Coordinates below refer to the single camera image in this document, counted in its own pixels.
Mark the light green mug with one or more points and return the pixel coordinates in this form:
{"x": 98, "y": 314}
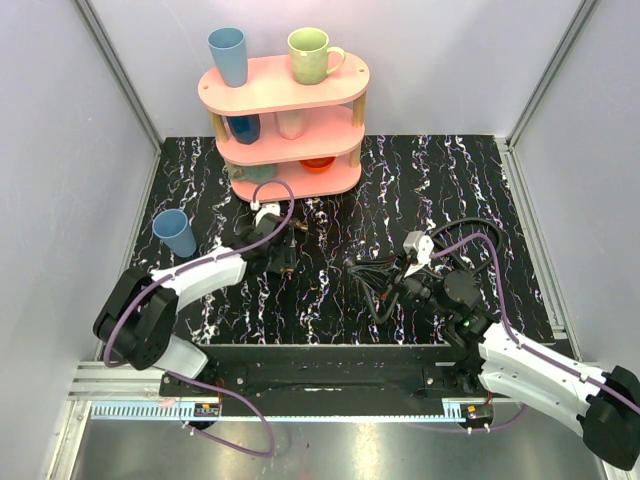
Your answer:
{"x": 312, "y": 59}

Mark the tall light blue cup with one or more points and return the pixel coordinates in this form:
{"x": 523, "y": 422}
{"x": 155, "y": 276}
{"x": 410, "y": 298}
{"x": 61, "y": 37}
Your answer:
{"x": 228, "y": 49}

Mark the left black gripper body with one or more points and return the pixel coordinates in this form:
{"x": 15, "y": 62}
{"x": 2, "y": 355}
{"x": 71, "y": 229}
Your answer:
{"x": 284, "y": 248}

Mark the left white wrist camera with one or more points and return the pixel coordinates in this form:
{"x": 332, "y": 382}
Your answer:
{"x": 269, "y": 210}

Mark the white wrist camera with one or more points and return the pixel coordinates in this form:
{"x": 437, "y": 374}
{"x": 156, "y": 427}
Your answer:
{"x": 269, "y": 210}
{"x": 418, "y": 247}

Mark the pink three-tier shelf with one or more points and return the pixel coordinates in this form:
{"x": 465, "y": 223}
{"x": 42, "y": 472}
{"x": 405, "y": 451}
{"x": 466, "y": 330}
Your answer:
{"x": 334, "y": 121}

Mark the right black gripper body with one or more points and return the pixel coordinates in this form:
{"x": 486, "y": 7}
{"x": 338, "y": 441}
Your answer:
{"x": 418, "y": 287}

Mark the orange bowl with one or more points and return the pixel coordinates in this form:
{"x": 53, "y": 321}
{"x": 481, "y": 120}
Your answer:
{"x": 318, "y": 165}

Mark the grey faucet valve fitting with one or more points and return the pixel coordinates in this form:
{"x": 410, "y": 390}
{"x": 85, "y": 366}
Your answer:
{"x": 283, "y": 257}

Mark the teal green mug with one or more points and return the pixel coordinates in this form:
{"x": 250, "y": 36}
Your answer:
{"x": 254, "y": 174}

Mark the light blue floor cup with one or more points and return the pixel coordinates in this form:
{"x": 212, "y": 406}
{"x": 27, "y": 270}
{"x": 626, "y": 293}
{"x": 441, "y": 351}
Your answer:
{"x": 173, "y": 229}

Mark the pale pink cup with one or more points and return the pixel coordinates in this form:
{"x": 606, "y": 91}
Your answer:
{"x": 290, "y": 124}

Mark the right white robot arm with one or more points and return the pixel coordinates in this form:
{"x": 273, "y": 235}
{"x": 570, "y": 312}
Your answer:
{"x": 602, "y": 407}

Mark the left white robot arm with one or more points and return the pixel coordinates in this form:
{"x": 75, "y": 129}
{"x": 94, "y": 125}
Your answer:
{"x": 136, "y": 324}

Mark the black marble pattern mat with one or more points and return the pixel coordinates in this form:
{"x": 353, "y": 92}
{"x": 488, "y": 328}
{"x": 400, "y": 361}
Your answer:
{"x": 408, "y": 183}

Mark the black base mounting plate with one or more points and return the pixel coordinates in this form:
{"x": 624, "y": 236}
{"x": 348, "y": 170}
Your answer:
{"x": 428, "y": 370}

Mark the dark blue cup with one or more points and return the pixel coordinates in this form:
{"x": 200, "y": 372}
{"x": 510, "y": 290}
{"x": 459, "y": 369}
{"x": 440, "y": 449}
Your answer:
{"x": 246, "y": 129}

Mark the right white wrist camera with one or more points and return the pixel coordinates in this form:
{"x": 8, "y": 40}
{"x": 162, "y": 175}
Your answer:
{"x": 418, "y": 247}

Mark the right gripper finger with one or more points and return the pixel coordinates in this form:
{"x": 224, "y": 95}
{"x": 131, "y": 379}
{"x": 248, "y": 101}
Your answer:
{"x": 383, "y": 264}
{"x": 377, "y": 277}

